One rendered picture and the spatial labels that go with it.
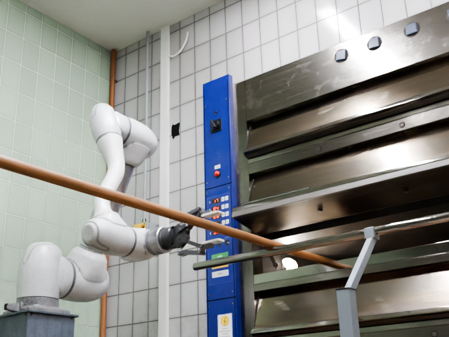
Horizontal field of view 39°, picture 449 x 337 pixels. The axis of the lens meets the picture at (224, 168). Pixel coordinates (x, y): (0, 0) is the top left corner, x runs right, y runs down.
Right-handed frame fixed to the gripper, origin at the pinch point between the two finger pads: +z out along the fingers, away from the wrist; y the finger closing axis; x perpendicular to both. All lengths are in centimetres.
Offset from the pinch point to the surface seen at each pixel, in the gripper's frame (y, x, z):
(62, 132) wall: -80, -32, -121
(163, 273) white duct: -7, -63, -81
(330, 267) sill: 3, -66, 4
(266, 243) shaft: 0.3, -26.6, 1.4
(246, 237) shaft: 0.6, -15.3, 1.4
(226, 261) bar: 3.4, -28.1, -17.0
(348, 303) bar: 27.8, -6.2, 40.6
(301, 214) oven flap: -19, -61, -4
